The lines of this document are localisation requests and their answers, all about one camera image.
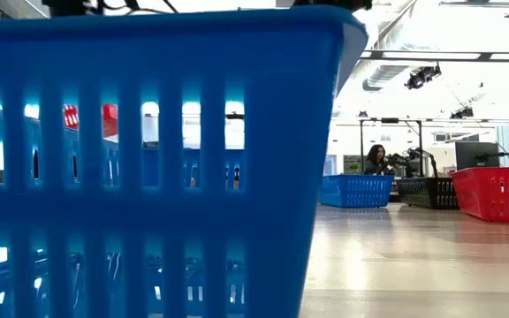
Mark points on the black computer monitor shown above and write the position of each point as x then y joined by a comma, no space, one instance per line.
471,154

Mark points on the blue plastic slotted basket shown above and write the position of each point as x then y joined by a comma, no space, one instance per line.
281,132
356,191

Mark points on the black background robot arm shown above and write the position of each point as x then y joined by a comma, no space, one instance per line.
413,154

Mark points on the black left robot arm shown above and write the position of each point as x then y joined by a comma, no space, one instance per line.
66,6

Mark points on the person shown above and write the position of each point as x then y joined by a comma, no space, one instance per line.
376,161

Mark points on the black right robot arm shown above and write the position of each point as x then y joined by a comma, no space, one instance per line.
334,3

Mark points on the large black ceiling spotlight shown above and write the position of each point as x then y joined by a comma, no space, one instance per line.
420,78

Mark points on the black plastic slotted basket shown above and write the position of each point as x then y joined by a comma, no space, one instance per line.
431,194

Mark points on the red plastic slotted basket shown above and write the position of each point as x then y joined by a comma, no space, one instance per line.
493,194
109,119

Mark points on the dark ceiling beam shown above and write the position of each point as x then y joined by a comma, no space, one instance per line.
369,55

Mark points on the grey ceiling lamp bar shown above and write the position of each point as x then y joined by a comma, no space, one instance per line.
475,3

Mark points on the grey ventilation duct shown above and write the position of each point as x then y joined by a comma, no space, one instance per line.
385,75

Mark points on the black metal frame stand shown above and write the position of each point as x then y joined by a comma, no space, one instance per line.
361,141

